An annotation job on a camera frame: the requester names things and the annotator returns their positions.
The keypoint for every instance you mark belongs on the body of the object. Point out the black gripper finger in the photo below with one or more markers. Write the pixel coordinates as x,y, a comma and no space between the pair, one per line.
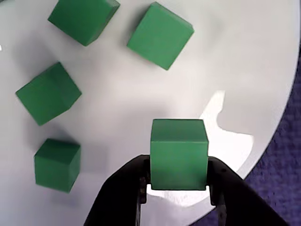
117,200
240,207

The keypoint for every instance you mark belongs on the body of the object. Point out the green cube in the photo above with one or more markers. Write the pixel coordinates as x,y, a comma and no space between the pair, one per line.
56,164
82,18
178,162
47,94
161,35

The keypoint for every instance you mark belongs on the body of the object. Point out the white round plate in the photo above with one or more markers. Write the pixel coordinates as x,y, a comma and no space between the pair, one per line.
235,58

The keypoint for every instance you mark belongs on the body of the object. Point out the blue woven tablecloth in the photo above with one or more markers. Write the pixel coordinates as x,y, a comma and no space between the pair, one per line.
287,164

